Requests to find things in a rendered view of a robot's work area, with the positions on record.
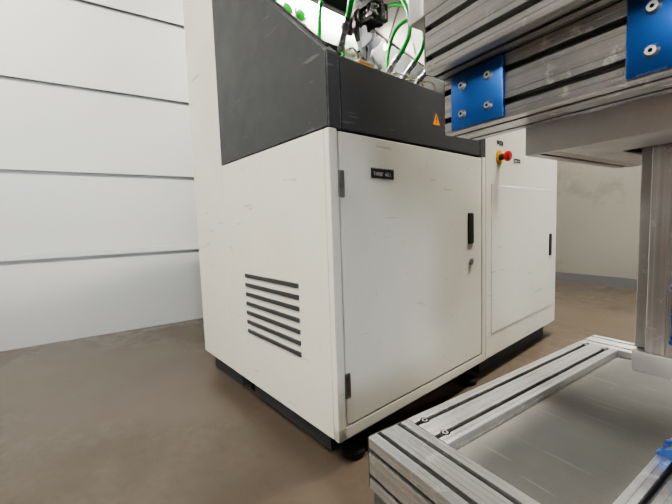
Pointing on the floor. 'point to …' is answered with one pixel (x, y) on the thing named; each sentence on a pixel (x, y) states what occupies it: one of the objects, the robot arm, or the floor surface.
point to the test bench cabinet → (301, 289)
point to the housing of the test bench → (209, 183)
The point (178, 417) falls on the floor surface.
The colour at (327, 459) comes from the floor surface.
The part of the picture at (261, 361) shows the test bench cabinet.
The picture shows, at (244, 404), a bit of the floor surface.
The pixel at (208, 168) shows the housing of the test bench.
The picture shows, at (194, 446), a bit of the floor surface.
